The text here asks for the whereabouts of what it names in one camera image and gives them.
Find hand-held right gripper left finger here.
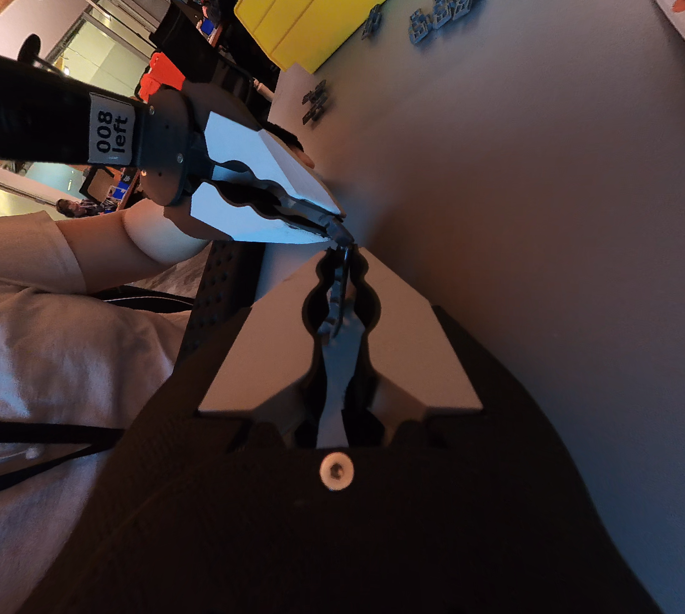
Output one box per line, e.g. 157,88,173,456
198,247,331,448

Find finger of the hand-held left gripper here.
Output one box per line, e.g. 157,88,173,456
202,111,344,221
190,182,330,245

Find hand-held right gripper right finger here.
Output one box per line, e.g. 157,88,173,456
345,245,484,448

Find single grey track link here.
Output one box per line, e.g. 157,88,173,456
321,218,355,247
320,245,358,339

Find person's left forearm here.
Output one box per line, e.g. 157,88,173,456
56,197,210,295

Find grey desk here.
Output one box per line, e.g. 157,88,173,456
257,0,685,604

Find black perforated chair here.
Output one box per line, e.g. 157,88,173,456
174,239,268,376

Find orange plastic object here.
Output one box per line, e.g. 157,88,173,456
138,52,187,102

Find black ceiling pole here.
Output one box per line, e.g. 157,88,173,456
17,33,61,74

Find scattered loose track links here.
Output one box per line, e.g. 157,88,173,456
301,0,487,127

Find black harness strap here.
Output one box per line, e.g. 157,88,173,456
0,440,116,491
0,422,123,446

